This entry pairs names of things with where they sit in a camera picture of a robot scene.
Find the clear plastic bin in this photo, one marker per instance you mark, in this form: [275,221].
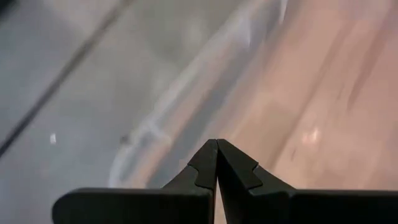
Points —
[192,71]

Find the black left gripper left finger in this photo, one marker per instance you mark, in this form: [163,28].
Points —
[174,205]

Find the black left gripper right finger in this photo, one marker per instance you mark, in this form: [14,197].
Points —
[280,207]

